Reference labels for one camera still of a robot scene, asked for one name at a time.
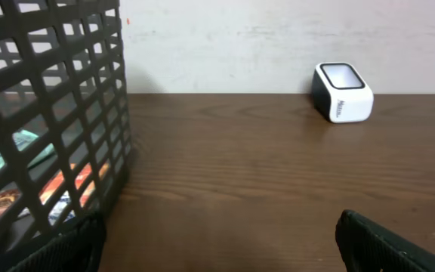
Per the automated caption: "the white barcode scanner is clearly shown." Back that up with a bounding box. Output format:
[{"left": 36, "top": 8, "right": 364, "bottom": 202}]
[{"left": 311, "top": 62, "right": 374, "bottom": 124}]

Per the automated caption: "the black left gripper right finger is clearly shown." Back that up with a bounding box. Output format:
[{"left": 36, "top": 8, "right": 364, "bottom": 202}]
[{"left": 335, "top": 209, "right": 435, "bottom": 272}]

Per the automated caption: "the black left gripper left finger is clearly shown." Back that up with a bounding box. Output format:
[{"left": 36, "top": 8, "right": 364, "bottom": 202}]
[{"left": 8, "top": 212, "right": 106, "bottom": 272}]

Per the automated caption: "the dark grey plastic basket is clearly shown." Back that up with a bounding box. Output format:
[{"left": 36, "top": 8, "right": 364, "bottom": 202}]
[{"left": 0, "top": 0, "right": 134, "bottom": 271}]

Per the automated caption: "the orange Top candy bar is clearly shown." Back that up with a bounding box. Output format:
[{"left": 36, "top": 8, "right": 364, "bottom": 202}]
[{"left": 0, "top": 162, "right": 109, "bottom": 225}]

